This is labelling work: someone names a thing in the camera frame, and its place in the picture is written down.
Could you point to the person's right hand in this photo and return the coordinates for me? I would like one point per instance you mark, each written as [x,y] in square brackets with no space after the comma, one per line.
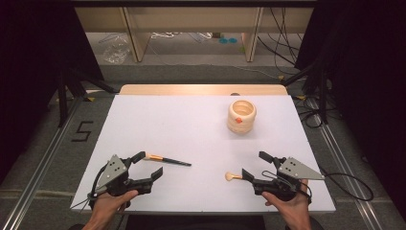
[295,211]

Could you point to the black tripod stand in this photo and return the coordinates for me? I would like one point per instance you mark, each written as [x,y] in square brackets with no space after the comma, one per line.
[323,96]
[63,96]

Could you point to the slim flat-head makeup brush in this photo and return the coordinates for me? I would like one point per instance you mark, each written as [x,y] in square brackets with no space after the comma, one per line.
[172,160]

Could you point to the yellow tape piece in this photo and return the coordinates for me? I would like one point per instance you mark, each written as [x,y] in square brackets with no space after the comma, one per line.
[90,99]
[300,97]

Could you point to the aluminium floor rail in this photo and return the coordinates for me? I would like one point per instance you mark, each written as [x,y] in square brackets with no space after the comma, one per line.
[29,188]
[352,188]

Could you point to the clear plastic bag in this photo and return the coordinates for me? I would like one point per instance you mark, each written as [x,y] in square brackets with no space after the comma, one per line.
[116,51]

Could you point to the beige ribbed cup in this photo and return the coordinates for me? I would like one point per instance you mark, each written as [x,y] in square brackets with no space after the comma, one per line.
[241,124]

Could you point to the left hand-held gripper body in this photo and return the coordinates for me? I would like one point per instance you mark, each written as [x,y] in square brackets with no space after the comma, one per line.
[110,171]

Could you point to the white foam board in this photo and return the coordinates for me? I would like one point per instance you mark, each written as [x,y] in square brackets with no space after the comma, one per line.
[191,134]

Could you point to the person's left hand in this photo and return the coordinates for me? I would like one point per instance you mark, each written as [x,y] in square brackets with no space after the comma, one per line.
[110,206]

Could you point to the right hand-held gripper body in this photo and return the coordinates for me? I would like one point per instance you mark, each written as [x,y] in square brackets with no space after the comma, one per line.
[297,171]

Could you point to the dark curtain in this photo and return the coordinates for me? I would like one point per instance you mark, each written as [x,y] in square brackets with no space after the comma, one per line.
[367,64]
[32,48]

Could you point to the beige wooden shelf unit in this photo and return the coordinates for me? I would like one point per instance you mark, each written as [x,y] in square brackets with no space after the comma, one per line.
[191,19]

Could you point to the wooden table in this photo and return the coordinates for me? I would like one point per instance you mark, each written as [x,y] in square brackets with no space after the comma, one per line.
[191,89]

